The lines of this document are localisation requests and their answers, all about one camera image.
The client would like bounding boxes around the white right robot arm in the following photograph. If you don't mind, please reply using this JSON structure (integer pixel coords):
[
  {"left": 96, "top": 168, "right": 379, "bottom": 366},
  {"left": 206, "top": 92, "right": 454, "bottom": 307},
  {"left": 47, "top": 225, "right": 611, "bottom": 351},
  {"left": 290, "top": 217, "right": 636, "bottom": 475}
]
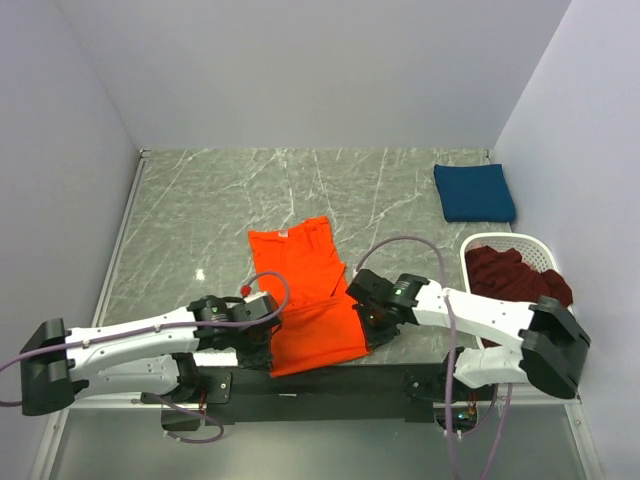
[{"left": 347, "top": 269, "right": 591, "bottom": 400}]

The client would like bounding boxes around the folded blue t shirt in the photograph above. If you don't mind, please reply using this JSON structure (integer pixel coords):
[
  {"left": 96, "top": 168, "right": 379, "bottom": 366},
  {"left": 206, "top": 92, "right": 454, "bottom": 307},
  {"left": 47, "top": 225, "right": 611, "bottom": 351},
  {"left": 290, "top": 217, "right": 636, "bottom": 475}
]
[{"left": 433, "top": 164, "right": 517, "bottom": 223}]

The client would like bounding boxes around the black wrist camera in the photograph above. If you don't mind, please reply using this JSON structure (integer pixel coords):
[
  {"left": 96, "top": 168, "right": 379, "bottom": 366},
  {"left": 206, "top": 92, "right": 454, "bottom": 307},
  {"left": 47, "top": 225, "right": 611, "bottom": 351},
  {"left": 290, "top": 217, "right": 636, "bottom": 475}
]
[
  {"left": 346, "top": 268, "right": 393, "bottom": 305},
  {"left": 229, "top": 293, "right": 281, "bottom": 327}
]

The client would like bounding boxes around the orange t shirt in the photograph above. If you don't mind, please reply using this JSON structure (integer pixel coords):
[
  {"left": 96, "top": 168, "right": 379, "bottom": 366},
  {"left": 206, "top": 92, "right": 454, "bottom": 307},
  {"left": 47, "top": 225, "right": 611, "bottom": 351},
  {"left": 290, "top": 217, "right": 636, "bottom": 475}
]
[{"left": 248, "top": 216, "right": 369, "bottom": 377}]

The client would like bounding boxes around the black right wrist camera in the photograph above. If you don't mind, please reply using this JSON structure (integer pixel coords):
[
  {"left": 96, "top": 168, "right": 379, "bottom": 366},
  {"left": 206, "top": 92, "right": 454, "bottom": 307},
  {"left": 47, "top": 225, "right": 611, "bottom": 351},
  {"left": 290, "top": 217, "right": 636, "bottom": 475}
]
[{"left": 346, "top": 268, "right": 393, "bottom": 305}]

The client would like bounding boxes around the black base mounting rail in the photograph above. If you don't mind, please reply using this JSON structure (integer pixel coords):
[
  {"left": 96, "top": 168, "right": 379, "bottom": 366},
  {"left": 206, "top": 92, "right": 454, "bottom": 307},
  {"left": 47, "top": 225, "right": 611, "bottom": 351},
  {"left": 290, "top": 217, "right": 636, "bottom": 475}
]
[{"left": 139, "top": 357, "right": 499, "bottom": 432}]

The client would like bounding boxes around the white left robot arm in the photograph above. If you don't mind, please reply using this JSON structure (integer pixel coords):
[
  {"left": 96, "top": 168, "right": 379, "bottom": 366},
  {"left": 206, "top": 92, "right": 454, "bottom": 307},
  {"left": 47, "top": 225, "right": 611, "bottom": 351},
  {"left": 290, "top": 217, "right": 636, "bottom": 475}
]
[{"left": 19, "top": 292, "right": 282, "bottom": 416}]

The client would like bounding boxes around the dark maroon t shirt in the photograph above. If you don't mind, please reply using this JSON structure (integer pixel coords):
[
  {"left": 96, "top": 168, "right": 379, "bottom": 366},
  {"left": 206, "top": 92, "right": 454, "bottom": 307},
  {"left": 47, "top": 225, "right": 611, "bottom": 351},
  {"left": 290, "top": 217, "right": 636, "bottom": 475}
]
[{"left": 464, "top": 244, "right": 574, "bottom": 351}]

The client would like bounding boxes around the aluminium frame rail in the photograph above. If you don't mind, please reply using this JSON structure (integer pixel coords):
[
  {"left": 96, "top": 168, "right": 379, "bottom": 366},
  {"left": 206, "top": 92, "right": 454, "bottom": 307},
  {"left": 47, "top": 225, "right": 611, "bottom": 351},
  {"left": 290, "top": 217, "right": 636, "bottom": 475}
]
[{"left": 69, "top": 384, "right": 580, "bottom": 410}]

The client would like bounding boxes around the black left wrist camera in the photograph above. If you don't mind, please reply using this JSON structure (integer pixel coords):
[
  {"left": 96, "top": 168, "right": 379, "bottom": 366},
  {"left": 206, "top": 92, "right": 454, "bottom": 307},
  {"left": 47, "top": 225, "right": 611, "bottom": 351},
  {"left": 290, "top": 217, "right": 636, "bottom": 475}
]
[{"left": 229, "top": 293, "right": 281, "bottom": 327}]

